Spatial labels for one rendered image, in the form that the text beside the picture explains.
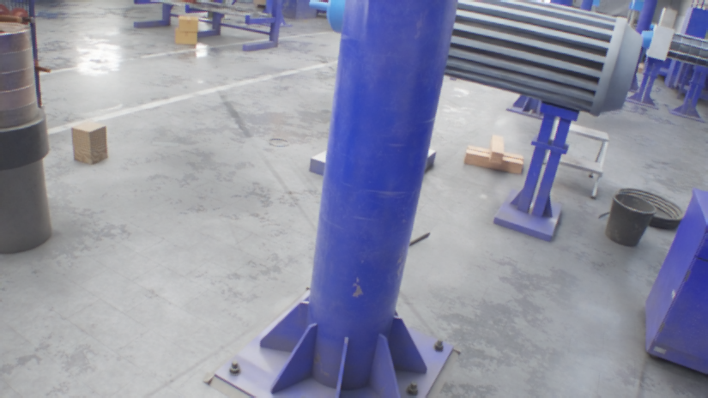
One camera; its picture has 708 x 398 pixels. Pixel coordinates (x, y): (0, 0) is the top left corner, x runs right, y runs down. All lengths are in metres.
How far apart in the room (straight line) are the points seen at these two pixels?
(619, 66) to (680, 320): 1.47
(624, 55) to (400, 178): 2.05
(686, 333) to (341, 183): 1.81
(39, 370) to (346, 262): 1.24
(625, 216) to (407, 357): 2.16
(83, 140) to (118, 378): 2.12
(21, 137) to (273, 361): 1.53
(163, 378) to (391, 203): 1.10
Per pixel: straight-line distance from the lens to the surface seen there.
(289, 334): 2.09
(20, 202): 2.83
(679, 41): 10.10
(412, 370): 2.16
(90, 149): 3.85
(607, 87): 3.28
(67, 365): 2.22
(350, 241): 1.64
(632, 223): 3.83
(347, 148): 1.54
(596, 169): 4.57
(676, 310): 2.67
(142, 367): 2.16
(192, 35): 8.49
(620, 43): 3.30
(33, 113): 2.76
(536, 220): 3.70
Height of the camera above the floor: 1.49
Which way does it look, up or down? 25 degrees down
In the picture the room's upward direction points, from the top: 9 degrees clockwise
